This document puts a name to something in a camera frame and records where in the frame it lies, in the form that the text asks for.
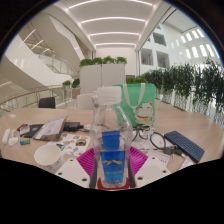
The black pouch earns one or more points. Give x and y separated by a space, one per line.
72 126

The white cup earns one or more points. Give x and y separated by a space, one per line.
48 156

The green plants atop cabinet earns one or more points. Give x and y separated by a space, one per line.
103 60

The green plant hedge row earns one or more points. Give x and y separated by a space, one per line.
190 83

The dark blue keyboard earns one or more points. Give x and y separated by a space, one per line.
185 146

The ceiling light strips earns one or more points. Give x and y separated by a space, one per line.
111 21

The white cabinet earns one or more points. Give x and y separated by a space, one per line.
101 78

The green tote bag cat print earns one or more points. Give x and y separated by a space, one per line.
141 100

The glass railing wooden handrail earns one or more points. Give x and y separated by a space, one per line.
26 98

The black chair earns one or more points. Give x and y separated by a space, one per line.
47 102

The clear bottle blue label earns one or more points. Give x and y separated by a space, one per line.
111 143

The colourful sticker sheet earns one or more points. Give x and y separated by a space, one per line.
71 141

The white computer mouse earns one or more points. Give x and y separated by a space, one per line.
13 141

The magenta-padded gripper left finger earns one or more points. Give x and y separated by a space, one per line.
83 163

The small white paper note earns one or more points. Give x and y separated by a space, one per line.
12 115

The black notebook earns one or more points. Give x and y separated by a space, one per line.
33 130

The white rectangular box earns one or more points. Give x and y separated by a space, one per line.
6 136

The low planter with plants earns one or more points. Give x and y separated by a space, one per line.
136 80

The open booklet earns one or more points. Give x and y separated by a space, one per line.
50 129

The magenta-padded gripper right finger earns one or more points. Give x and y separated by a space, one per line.
140 161

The white chair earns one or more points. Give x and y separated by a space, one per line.
85 101

